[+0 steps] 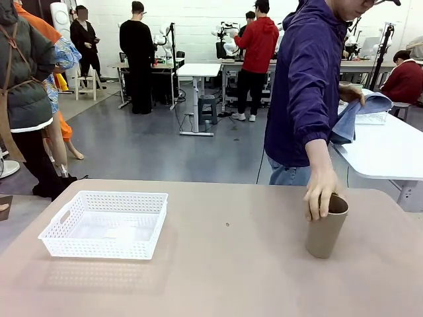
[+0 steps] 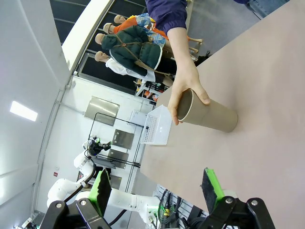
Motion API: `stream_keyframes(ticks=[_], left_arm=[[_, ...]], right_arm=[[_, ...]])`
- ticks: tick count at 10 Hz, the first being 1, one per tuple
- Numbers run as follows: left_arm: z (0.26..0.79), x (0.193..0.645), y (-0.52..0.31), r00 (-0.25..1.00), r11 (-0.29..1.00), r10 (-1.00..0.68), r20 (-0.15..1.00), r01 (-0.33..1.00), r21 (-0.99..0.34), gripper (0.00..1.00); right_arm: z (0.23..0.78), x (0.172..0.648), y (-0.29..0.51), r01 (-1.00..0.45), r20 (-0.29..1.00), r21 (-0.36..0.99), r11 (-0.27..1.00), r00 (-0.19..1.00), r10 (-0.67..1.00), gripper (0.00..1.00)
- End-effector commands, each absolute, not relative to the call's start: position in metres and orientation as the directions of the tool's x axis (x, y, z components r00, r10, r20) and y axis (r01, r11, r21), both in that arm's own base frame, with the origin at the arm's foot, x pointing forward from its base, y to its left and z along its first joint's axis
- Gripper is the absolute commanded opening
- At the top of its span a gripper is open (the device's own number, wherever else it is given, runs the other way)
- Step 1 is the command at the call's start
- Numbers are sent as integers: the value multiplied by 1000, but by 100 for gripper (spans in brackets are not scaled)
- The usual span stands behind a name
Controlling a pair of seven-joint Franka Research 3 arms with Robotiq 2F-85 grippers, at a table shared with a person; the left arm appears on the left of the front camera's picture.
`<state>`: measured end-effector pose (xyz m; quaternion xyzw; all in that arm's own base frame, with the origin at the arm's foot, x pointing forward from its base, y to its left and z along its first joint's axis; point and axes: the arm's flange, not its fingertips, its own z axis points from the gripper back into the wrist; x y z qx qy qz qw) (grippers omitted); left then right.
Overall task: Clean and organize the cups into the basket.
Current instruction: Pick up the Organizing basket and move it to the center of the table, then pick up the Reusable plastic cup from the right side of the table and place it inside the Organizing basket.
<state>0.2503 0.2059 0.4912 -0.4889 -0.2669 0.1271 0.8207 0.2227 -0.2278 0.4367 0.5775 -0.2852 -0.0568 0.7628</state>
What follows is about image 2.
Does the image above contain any mannequin in orange shirt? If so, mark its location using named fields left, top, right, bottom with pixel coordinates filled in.
left=113, top=14, right=203, bottom=46

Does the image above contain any black and green cable bundle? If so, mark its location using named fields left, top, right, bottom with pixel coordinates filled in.
left=157, top=188, right=190, bottom=225

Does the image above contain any mannequin in dark green jacket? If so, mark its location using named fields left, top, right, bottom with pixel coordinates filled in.
left=94, top=25, right=163, bottom=77

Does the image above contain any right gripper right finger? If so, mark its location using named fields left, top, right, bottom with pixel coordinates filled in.
left=197, top=168, right=276, bottom=229

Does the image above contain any white translucent perforated basket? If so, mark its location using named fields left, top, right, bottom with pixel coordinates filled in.
left=140, top=104, right=173, bottom=146

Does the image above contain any person's bare forearm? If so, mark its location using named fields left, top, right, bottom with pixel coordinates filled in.
left=166, top=27, right=199, bottom=72

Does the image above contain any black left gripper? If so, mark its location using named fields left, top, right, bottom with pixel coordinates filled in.
left=88, top=137, right=112, bottom=157

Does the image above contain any person's bare hand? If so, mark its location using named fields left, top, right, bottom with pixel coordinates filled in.
left=167, top=65, right=211, bottom=126

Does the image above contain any blue jeans leg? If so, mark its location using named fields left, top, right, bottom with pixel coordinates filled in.
left=246, top=0, right=290, bottom=19

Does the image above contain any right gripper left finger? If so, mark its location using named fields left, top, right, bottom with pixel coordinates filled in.
left=40, top=168, right=113, bottom=229

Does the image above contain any grey metal wall panel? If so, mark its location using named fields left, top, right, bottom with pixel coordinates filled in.
left=112, top=129, right=135, bottom=150
left=85, top=95, right=121, bottom=126
left=107, top=150, right=130, bottom=163

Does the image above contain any mannequin in white shirt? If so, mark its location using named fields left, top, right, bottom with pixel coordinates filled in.
left=94, top=51, right=178, bottom=84

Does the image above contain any rectangular ceiling light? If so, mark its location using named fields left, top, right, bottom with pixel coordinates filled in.
left=10, top=100, right=39, bottom=122

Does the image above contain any black metal frame stand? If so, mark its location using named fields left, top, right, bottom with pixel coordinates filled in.
left=88, top=112, right=144, bottom=168

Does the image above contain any purple jacket of person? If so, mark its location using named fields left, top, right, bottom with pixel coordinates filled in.
left=144, top=0, right=188, bottom=40

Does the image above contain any white shelf with small items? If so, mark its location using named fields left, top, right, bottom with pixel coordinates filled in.
left=134, top=79, right=168, bottom=101

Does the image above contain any mannequin in blue patterned shirt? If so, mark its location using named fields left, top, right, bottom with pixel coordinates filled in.
left=103, top=13, right=200, bottom=54

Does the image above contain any black hose on robot arm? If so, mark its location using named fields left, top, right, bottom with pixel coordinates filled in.
left=63, top=163, right=97, bottom=203

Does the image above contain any tall beige plastic cup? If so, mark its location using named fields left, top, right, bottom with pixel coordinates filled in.
left=177, top=88, right=239, bottom=134

